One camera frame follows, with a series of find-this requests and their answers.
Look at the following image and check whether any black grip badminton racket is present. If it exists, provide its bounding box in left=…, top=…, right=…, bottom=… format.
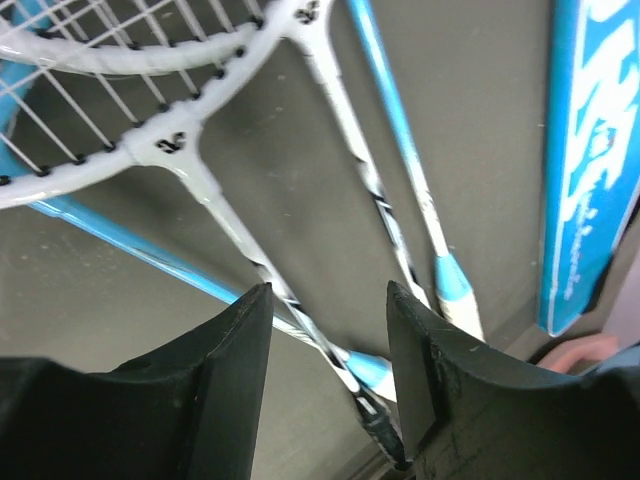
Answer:
left=1, top=1, right=408, bottom=469

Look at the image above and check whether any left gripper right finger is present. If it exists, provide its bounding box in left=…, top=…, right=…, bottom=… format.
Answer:
left=386, top=282, right=639, bottom=479

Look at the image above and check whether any blue badminton racket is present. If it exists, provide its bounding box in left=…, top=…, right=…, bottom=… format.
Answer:
left=348, top=1, right=485, bottom=341

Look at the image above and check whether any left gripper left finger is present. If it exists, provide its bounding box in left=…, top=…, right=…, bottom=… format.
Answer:
left=1, top=283, right=274, bottom=479

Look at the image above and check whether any blue sport racket bag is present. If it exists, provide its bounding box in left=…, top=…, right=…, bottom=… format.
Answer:
left=537, top=1, right=639, bottom=337

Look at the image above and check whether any white badminton racket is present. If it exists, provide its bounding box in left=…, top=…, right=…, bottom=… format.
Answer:
left=1, top=1, right=426, bottom=300
left=1, top=1, right=396, bottom=401

